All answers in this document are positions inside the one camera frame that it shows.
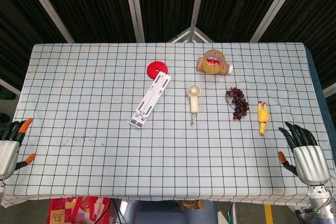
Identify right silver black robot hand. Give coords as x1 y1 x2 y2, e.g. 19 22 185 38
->
277 121 331 185

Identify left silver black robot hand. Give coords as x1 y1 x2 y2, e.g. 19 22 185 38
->
0 118 37 180

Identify cream handheld fan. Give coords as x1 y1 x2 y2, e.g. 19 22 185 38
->
186 83 202 126

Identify yellow rubber chicken toy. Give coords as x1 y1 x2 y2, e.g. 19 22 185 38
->
257 101 269 137

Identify red patterned bag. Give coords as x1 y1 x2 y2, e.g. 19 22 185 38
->
46 195 112 224

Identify checkered light blue tablecloth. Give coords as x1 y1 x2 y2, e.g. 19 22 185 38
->
0 42 328 208

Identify dark purple grape bunch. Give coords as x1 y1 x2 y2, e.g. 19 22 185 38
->
225 86 250 121

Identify brown bottle with white cap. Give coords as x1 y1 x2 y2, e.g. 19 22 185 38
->
196 56 235 76

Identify brown wooden item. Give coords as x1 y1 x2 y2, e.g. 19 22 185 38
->
175 199 205 209

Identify clear yellowish tape roll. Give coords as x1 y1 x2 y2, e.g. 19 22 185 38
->
204 49 225 74

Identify white folding laptop stand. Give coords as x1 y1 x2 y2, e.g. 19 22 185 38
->
129 71 172 130

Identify red round disc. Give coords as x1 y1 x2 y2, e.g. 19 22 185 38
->
146 61 169 80

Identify white triangular frame base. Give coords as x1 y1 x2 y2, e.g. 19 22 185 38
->
166 26 214 44

